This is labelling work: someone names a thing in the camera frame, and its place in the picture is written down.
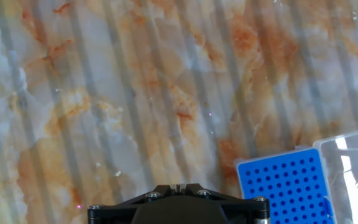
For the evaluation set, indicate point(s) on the clear plastic holder lid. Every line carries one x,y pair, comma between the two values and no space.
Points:
350,180

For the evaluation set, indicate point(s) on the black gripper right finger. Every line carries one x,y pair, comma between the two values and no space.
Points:
194,189

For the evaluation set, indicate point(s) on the orange marble pattern mat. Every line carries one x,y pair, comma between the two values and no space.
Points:
104,93

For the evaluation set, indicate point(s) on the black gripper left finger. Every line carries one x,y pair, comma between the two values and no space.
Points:
163,189

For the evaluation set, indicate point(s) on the blue pipette tip holder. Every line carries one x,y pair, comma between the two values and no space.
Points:
284,186

